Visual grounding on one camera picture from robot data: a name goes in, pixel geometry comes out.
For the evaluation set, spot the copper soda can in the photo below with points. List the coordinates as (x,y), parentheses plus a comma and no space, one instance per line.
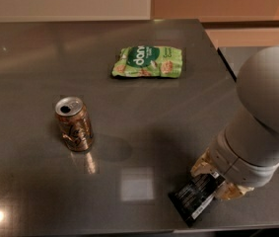
(74,123)

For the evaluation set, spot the green rice chip bag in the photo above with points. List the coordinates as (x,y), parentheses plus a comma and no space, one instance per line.
(148,61)

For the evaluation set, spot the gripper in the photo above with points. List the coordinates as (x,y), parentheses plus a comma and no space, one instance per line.
(228,162)

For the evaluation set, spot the black rxbar chocolate bar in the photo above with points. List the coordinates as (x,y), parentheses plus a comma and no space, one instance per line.
(194,197)

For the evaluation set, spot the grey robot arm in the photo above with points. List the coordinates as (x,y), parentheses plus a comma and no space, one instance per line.
(246,152)

